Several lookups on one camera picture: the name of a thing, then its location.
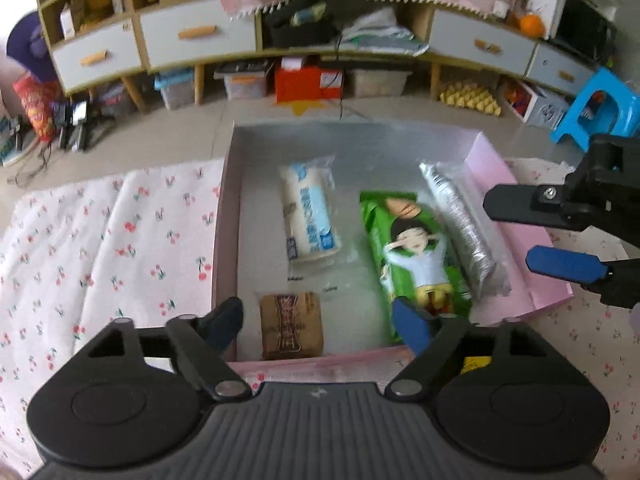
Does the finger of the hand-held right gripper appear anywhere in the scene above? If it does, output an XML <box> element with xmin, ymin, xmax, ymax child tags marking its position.
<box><xmin>526</xmin><ymin>246</ymin><xmax>640</xmax><ymax>308</ymax></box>
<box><xmin>482</xmin><ymin>132</ymin><xmax>640</xmax><ymax>248</ymax></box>

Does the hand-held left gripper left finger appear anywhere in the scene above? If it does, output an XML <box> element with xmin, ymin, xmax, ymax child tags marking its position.
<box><xmin>75</xmin><ymin>296</ymin><xmax>253</xmax><ymax>402</ymax></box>

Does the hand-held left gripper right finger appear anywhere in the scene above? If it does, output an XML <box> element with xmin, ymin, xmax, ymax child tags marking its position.
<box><xmin>389</xmin><ymin>298</ymin><xmax>563</xmax><ymax>397</ymax></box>

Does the silver snack packet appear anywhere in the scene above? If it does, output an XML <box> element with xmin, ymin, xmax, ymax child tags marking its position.
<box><xmin>419</xmin><ymin>160</ymin><xmax>513</xmax><ymax>301</ymax></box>

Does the brown snack packet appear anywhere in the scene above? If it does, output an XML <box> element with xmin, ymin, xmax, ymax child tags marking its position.
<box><xmin>259</xmin><ymin>292</ymin><xmax>325</xmax><ymax>361</ymax></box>

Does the green cartoon snack packet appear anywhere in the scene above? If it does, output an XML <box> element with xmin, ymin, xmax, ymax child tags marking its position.
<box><xmin>359</xmin><ymin>190</ymin><xmax>473</xmax><ymax>346</ymax></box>

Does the yellow snack packet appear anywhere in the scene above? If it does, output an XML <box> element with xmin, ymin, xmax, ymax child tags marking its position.
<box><xmin>460</xmin><ymin>355</ymin><xmax>493</xmax><ymax>374</ymax></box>

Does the white snack packet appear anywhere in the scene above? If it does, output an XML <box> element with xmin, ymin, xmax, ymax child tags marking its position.
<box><xmin>278</xmin><ymin>155</ymin><xmax>343</xmax><ymax>268</ymax></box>

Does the pink cardboard box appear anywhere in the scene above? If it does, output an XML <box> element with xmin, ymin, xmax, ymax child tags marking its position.
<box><xmin>209</xmin><ymin>120</ymin><xmax>575</xmax><ymax>386</ymax></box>

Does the white toy box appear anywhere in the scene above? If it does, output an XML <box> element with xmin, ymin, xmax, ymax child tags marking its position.
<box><xmin>505</xmin><ymin>80</ymin><xmax>571</xmax><ymax>126</ymax></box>

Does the yellow egg tray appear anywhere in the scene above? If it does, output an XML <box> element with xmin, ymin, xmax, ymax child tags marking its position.
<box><xmin>439</xmin><ymin>85</ymin><xmax>502</xmax><ymax>117</ymax></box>

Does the blue plastic stool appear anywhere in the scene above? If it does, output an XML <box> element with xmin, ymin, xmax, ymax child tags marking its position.
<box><xmin>550</xmin><ymin>67</ymin><xmax>640</xmax><ymax>153</ymax></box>

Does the cherry print blanket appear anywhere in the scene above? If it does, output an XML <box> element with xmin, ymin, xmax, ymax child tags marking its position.
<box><xmin>0</xmin><ymin>157</ymin><xmax>640</xmax><ymax>480</ymax></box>

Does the orange fruit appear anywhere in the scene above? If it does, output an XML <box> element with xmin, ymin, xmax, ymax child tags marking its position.
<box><xmin>519</xmin><ymin>14</ymin><xmax>546</xmax><ymax>38</ymax></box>

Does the clear storage bin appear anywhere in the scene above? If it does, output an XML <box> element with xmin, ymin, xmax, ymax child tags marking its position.
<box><xmin>215</xmin><ymin>62</ymin><xmax>273</xmax><ymax>101</ymax></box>
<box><xmin>345</xmin><ymin>67</ymin><xmax>411</xmax><ymax>98</ymax></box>

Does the black microwave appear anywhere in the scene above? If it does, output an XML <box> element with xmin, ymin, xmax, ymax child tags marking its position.
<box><xmin>547</xmin><ymin>0</ymin><xmax>618</xmax><ymax>61</ymax></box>

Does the pile of papers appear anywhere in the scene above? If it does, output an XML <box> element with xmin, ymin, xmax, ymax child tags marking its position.
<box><xmin>342</xmin><ymin>7</ymin><xmax>431</xmax><ymax>56</ymax></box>

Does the blue lid storage bin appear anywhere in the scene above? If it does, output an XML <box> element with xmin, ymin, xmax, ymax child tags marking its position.
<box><xmin>155</xmin><ymin>70</ymin><xmax>196</xmax><ymax>111</ymax></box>

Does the red box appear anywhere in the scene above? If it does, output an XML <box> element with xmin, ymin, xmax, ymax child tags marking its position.
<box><xmin>275</xmin><ymin>57</ymin><xmax>345</xmax><ymax>106</ymax></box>

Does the black device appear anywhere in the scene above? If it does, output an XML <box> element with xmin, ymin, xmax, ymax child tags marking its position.
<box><xmin>57</xmin><ymin>100</ymin><xmax>116</xmax><ymax>153</ymax></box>

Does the wooden cabinet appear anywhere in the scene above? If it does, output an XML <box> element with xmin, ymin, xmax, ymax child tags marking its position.
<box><xmin>30</xmin><ymin>0</ymin><xmax>621</xmax><ymax>116</ymax></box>

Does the black bag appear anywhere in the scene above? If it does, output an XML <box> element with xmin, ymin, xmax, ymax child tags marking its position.
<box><xmin>262</xmin><ymin>2</ymin><xmax>341</xmax><ymax>51</ymax></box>

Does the red printed bag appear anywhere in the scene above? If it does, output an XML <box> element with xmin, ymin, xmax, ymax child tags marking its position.
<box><xmin>14</xmin><ymin>75</ymin><xmax>63</xmax><ymax>143</ymax></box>

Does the purple cap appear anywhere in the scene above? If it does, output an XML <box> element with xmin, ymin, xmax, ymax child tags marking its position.
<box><xmin>6</xmin><ymin>10</ymin><xmax>58</xmax><ymax>83</ymax></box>

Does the white drawer orange handle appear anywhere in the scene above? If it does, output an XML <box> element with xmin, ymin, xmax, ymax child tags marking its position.
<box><xmin>427</xmin><ymin>10</ymin><xmax>538</xmax><ymax>78</ymax></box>
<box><xmin>525</xmin><ymin>45</ymin><xmax>598</xmax><ymax>98</ymax></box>
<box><xmin>51</xmin><ymin>17</ymin><xmax>144</xmax><ymax>93</ymax></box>
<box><xmin>139</xmin><ymin>0</ymin><xmax>258</xmax><ymax>71</ymax></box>

